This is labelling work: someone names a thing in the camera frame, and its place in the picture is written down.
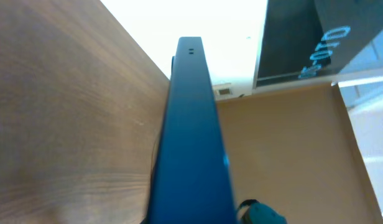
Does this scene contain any blue smartphone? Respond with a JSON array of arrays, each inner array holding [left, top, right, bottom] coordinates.
[[145, 37, 237, 224]]

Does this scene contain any white object at edge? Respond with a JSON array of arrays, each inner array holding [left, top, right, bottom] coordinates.
[[236, 199, 287, 224]]

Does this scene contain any dark glass window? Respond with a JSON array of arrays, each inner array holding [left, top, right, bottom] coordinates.
[[253, 0, 383, 89]]

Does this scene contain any white wall control panel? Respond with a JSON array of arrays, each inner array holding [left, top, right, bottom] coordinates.
[[212, 83, 234, 101]]

